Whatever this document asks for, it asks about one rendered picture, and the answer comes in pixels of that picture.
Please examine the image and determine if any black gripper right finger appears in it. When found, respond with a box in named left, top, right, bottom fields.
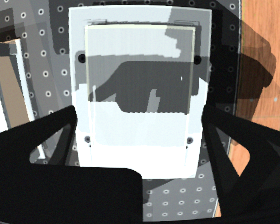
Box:
left=201, top=104, right=280, bottom=216

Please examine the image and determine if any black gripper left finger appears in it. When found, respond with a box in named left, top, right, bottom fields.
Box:
left=0, top=105, right=78, bottom=166

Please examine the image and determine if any grey perforated base plate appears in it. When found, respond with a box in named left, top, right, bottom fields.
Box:
left=0, top=0, right=242, bottom=221

